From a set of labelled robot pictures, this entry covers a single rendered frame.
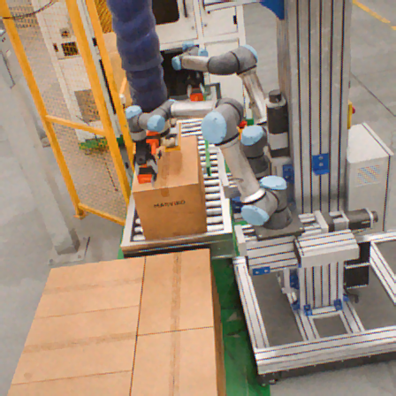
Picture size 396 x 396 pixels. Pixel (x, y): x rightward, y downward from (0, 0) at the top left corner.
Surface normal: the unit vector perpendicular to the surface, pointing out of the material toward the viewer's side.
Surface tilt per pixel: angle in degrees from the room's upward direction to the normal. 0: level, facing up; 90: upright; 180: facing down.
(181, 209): 90
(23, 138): 90
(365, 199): 90
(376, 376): 0
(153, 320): 0
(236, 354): 0
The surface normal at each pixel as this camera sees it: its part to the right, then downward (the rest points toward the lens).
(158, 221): 0.02, 0.57
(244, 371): -0.15, -0.81
